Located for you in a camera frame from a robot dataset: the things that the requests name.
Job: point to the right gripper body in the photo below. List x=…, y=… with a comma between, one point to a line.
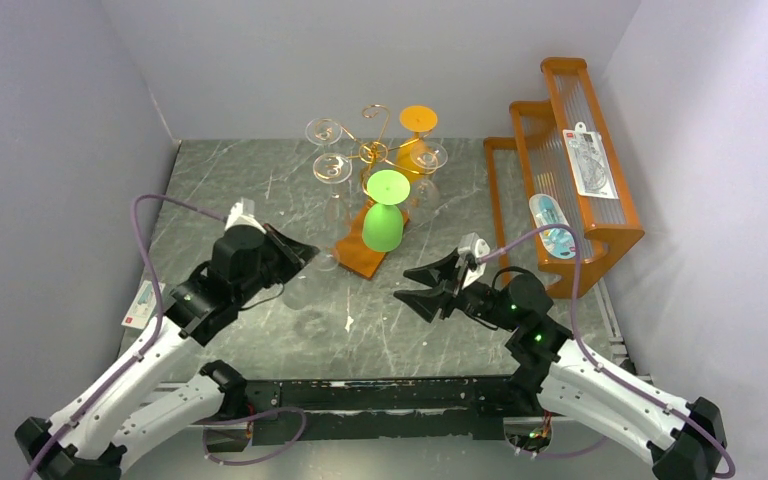
x=451, y=283

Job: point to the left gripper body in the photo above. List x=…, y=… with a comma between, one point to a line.
x=278, y=267

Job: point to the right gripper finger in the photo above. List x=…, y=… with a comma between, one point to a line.
x=449, y=270
x=429, y=304

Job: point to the green plastic goblet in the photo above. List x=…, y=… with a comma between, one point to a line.
x=383, y=223

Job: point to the orange plastic goblet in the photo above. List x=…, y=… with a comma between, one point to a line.
x=419, y=120

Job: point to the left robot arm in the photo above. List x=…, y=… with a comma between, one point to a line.
x=106, y=429

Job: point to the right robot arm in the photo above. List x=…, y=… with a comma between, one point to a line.
x=558, y=373

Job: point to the orange wooden tiered shelf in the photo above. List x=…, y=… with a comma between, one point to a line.
x=609, y=227

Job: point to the small blue white packet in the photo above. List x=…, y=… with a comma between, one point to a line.
x=142, y=308

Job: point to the white packaged item on shelf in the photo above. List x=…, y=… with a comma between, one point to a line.
x=589, y=164

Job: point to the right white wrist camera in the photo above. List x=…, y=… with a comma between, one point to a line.
x=470, y=250

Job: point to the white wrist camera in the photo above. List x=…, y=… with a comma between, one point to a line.
x=470, y=250
x=243, y=213

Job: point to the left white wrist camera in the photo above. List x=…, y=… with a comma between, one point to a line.
x=243, y=213

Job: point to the gold wire wine glass rack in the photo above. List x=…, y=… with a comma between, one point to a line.
x=374, y=153

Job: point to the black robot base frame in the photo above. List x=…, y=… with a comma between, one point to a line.
x=476, y=406

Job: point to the aluminium frame rail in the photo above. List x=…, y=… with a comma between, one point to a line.
x=619, y=353

